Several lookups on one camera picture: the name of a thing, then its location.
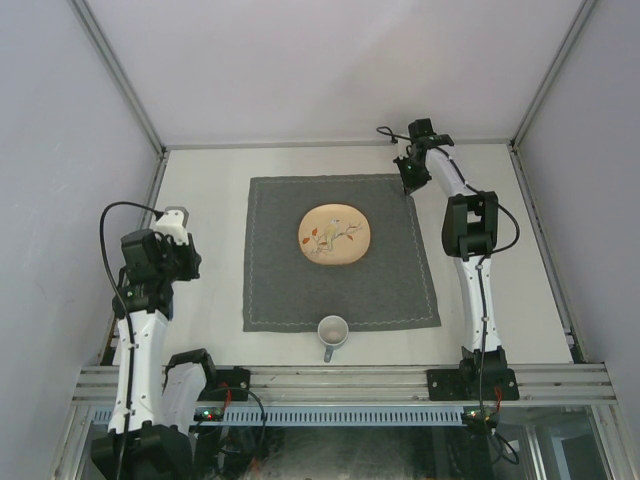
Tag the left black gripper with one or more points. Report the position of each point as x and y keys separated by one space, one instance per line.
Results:
x=193 y=259

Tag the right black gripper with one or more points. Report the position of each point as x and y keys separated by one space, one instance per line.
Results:
x=411 y=184

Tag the grey cloth placemat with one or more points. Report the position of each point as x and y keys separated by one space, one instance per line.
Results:
x=390 y=288

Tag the beige bird pattern plate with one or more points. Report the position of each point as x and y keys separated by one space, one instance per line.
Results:
x=334 y=235

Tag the white mug blue handle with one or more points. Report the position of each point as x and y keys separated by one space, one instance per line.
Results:
x=333 y=332

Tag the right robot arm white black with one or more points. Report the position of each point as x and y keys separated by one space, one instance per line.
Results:
x=469 y=237

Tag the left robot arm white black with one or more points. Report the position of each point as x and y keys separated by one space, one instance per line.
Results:
x=149 y=430

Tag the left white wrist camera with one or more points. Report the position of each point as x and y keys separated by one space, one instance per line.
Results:
x=173 y=223

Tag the blue slotted cable duct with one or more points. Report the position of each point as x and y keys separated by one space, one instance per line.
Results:
x=329 y=416

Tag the aluminium front rail frame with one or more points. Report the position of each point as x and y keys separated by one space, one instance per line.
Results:
x=539 y=385

